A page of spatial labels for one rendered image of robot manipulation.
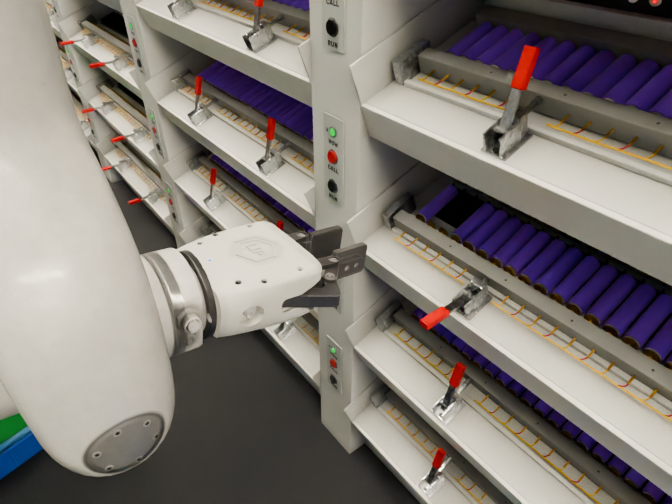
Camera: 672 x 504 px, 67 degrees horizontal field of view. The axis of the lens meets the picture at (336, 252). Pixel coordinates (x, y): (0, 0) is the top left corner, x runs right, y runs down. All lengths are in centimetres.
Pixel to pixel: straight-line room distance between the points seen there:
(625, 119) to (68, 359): 44
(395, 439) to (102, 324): 74
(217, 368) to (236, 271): 84
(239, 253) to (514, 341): 31
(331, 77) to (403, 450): 63
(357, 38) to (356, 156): 14
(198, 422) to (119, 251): 90
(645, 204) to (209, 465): 89
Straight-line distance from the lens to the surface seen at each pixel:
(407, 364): 80
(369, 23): 58
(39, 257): 27
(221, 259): 43
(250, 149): 95
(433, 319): 56
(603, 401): 57
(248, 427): 113
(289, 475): 106
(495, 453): 74
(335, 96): 63
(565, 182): 47
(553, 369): 57
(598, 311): 59
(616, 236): 45
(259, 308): 42
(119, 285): 28
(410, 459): 94
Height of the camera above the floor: 92
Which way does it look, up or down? 37 degrees down
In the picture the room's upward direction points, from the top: straight up
